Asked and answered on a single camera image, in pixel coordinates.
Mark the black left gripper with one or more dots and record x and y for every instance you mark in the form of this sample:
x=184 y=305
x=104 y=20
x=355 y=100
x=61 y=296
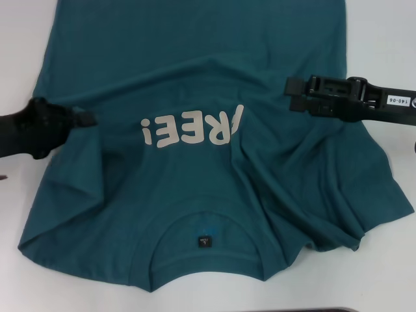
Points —
x=35 y=126

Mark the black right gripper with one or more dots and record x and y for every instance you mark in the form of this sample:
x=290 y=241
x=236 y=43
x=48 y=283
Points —
x=373 y=110

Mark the teal t-shirt with white print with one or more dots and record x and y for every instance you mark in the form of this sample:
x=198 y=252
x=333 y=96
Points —
x=195 y=65

